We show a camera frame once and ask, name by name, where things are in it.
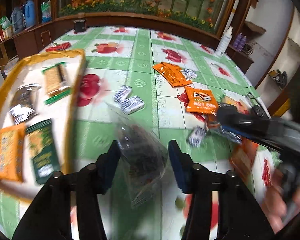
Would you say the clear dark snack bag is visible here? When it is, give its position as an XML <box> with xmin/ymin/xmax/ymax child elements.
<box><xmin>108</xmin><ymin>104</ymin><xmax>168</xmax><ymax>208</ymax></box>

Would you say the blue white candy packet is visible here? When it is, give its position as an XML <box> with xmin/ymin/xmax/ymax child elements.
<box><xmin>113</xmin><ymin>85</ymin><xmax>132</xmax><ymax>104</ymax></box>
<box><xmin>180</xmin><ymin>69</ymin><xmax>197</xmax><ymax>80</ymax></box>
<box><xmin>121</xmin><ymin>95</ymin><xmax>145</xmax><ymax>115</ymax></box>

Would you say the dark green snack bag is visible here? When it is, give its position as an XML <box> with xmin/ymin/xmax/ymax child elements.
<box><xmin>25</xmin><ymin>119</ymin><xmax>61</xmax><ymax>185</ymax></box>

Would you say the orange snack bag with logo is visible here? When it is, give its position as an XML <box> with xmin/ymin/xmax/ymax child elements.
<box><xmin>185</xmin><ymin>86</ymin><xmax>218</xmax><ymax>115</ymax></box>

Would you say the green wafer biscuit pack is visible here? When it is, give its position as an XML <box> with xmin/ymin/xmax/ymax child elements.
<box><xmin>42</xmin><ymin>62</ymin><xmax>71</xmax><ymax>105</ymax></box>

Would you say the orange cracker pack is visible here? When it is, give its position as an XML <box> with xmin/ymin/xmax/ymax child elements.
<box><xmin>0</xmin><ymin>123</ymin><xmax>26</xmax><ymax>182</ymax></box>

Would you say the silver foil snack bag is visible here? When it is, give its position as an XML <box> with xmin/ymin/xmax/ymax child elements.
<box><xmin>8</xmin><ymin>83</ymin><xmax>41</xmax><ymax>125</ymax></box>

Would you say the right hand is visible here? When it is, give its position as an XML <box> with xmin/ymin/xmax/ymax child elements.
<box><xmin>261</xmin><ymin>169</ymin><xmax>300</xmax><ymax>234</ymax></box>

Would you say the green patterned tablecloth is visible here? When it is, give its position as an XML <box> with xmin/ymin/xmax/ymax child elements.
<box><xmin>0</xmin><ymin>26</ymin><xmax>283</xmax><ymax>240</ymax></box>

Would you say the yellow cardboard tray box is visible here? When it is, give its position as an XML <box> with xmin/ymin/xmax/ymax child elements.
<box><xmin>0</xmin><ymin>49</ymin><xmax>86</xmax><ymax>202</ymax></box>

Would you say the purple bottle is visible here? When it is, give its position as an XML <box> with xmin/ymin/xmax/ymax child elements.
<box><xmin>232</xmin><ymin>33</ymin><xmax>247</xmax><ymax>51</ymax></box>

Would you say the white spray bottle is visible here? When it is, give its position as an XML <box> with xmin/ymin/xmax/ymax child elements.
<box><xmin>215</xmin><ymin>26</ymin><xmax>233</xmax><ymax>57</ymax></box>

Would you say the black small box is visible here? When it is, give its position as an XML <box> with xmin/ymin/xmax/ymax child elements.
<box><xmin>74</xmin><ymin>19</ymin><xmax>87</xmax><ymax>34</ymax></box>

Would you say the grey water jug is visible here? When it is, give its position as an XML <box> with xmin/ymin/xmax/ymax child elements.
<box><xmin>10</xmin><ymin>7</ymin><xmax>24</xmax><ymax>34</ymax></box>

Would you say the blue thermos jug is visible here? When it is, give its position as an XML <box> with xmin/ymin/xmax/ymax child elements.
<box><xmin>24</xmin><ymin>0</ymin><xmax>36</xmax><ymax>28</ymax></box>

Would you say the green plastic bag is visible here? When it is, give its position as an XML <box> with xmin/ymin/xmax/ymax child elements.
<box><xmin>0</xmin><ymin>16</ymin><xmax>11</xmax><ymax>30</ymax></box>

